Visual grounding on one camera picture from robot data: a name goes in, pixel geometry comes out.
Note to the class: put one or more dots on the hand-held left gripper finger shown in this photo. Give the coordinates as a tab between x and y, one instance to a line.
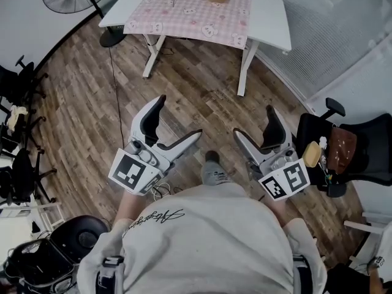
147	118
180	145

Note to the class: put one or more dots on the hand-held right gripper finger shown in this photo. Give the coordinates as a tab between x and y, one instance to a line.
275	127
248	147

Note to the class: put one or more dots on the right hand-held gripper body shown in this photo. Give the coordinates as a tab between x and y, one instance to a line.
288	176

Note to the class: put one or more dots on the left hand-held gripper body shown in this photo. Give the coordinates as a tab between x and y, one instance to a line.
127	170

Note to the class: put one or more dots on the person's left forearm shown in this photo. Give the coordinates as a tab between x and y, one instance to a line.
128	205

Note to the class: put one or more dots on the person's right forearm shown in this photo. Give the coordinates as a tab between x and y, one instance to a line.
277	210

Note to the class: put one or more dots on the person's dark shoe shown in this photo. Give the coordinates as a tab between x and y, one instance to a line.
212	155

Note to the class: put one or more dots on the person's grey trouser leg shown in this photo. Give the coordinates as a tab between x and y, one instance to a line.
214	173

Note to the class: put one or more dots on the brown bag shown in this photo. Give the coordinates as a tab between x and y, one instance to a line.
343	150

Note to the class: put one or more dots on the black office chair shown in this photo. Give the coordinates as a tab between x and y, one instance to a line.
370	152
23	170
21	78

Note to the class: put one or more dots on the person's grey sweatshirt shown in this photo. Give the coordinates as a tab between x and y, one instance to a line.
202	240

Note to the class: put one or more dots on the white low shelf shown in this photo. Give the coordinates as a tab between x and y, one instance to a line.
33	214

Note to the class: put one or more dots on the pink checked tablecloth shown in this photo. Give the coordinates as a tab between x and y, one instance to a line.
190	20

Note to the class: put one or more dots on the white table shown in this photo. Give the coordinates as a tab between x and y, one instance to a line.
269	20

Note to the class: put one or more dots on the cream cloth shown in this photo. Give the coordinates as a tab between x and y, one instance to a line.
16	116

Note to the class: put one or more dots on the black open case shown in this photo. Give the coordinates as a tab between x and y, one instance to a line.
36	265

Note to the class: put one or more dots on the white frame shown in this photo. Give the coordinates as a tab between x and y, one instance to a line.
364	223

